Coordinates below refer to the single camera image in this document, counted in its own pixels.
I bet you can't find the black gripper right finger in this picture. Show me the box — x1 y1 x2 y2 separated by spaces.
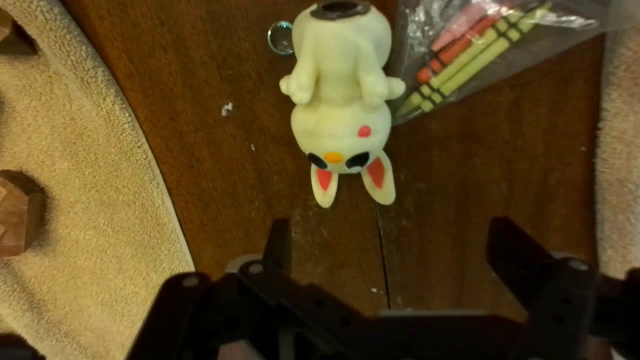
484 214 640 360

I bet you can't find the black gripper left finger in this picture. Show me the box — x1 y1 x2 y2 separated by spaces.
124 216 377 360

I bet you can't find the yellow bunny toy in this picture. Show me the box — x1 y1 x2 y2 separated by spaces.
267 0 409 210

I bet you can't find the orange towel without blocks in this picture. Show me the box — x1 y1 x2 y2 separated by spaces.
594 24 640 282

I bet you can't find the clear crayon bag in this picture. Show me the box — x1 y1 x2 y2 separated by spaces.
389 0 604 128

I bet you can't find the yellow green crayon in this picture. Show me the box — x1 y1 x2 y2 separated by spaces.
396 8 532 113
416 2 556 116

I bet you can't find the orange towel with blocks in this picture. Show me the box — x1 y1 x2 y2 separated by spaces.
0 0 197 360

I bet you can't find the brown wooden block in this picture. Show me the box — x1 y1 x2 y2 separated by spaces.
0 167 51 259

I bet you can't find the red crayon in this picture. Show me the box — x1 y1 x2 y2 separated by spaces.
415 5 517 85

